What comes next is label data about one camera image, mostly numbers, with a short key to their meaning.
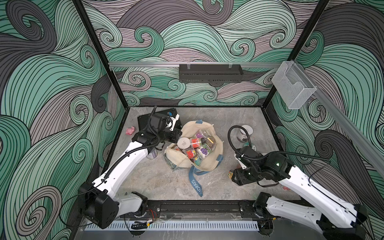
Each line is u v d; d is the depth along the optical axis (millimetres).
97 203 372
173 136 670
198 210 744
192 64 934
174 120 684
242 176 590
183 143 857
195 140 857
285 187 452
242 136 947
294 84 779
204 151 871
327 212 397
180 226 759
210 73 944
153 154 879
